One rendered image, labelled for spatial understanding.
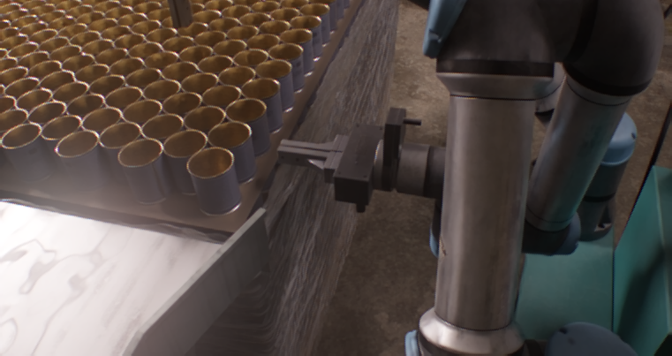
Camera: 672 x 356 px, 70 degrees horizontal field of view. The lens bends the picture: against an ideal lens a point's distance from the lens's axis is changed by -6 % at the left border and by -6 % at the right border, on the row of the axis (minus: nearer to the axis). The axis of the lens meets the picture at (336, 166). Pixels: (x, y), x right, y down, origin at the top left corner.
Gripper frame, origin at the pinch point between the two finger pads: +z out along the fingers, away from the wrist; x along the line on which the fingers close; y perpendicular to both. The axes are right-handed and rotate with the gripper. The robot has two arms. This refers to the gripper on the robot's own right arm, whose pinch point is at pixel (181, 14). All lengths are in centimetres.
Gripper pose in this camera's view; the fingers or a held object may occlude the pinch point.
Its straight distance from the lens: 95.5
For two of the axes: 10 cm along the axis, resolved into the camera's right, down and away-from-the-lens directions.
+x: 9.7, 1.3, -2.1
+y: -2.4, 6.3, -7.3
